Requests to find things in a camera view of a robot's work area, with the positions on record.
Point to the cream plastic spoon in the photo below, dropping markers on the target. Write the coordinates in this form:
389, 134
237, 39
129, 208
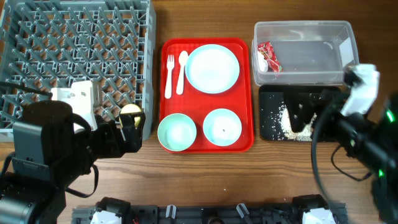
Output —
183, 57

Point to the white tissue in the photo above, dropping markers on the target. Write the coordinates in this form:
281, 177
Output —
262, 62

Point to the red strawberry cake wrapper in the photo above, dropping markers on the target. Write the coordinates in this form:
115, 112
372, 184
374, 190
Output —
267, 50

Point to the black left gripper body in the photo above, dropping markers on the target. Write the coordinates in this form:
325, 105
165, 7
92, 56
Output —
105, 144

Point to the rice and food scraps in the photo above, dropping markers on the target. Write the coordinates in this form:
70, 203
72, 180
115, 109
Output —
277, 127

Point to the clear plastic waste bin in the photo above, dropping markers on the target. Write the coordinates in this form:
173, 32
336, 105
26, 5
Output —
310, 52

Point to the yellow plastic cup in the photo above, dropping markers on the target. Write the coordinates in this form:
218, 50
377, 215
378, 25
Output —
131, 109

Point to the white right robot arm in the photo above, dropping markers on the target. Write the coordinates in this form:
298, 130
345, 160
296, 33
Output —
373, 145

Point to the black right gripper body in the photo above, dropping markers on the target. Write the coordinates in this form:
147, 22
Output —
328, 127

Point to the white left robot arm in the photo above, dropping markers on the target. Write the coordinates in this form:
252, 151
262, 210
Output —
53, 146

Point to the black food waste tray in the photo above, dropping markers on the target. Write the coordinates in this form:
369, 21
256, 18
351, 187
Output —
271, 97

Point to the light blue small bowl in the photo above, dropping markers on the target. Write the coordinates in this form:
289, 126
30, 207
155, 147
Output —
222, 127

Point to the red plastic tray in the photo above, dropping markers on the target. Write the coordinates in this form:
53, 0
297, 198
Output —
197, 105

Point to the pink plastic fork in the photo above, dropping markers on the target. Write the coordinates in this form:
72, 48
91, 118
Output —
168, 85

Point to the mint green bowl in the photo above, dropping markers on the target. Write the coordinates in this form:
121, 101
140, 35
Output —
177, 132

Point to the large light blue plate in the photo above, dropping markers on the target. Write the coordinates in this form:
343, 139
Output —
212, 69

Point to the grey dishwasher rack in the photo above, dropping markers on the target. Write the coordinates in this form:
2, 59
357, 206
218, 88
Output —
48, 44

